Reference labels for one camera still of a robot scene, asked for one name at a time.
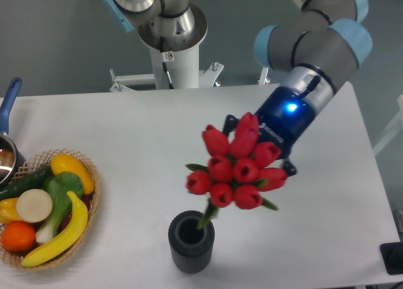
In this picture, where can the green cucumber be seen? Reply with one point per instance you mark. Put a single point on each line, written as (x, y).
(33, 180)

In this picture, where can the beige round disc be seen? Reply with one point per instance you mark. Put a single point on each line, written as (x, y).
(34, 206)

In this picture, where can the orange fruit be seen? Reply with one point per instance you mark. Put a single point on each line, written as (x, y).
(18, 236)

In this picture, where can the white frame at right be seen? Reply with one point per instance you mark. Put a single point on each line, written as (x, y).
(390, 131)

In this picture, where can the dark grey ribbed vase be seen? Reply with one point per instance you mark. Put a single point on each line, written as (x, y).
(191, 248)

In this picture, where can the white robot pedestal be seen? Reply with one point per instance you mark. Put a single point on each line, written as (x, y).
(173, 44)

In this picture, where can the red tulip bouquet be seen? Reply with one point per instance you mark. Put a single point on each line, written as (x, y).
(238, 171)

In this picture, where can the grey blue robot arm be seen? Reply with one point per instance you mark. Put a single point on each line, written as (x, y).
(319, 52)

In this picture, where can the woven wicker basket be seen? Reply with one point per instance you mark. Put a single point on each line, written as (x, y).
(39, 161)

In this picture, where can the red fruit in basket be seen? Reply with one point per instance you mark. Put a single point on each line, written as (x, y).
(87, 201)

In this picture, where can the black device at table edge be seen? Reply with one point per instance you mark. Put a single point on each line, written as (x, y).
(392, 257)

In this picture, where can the blue handled saucepan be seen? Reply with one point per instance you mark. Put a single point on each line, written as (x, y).
(11, 157)

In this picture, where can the yellow bell pepper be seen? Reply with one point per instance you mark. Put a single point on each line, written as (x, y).
(8, 211)

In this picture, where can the black dark blue gripper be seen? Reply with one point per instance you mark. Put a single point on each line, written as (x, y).
(283, 118)

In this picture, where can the yellow banana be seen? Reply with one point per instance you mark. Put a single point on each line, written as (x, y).
(64, 239)

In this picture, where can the yellow lemon squash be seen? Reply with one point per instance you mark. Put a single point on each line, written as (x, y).
(67, 163)

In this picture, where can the green bok choy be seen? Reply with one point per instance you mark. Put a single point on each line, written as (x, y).
(57, 188)

